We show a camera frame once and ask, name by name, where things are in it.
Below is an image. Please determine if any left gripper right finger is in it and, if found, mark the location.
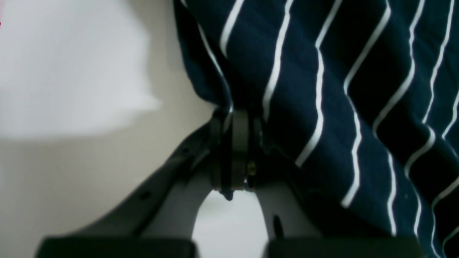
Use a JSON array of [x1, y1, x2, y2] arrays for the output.
[[233, 110, 423, 258]]

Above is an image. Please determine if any black white striped t-shirt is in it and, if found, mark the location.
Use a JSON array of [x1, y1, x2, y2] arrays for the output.
[[173, 0, 459, 258]]

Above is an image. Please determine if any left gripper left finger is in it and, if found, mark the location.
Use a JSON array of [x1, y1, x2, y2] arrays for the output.
[[36, 110, 234, 258]]

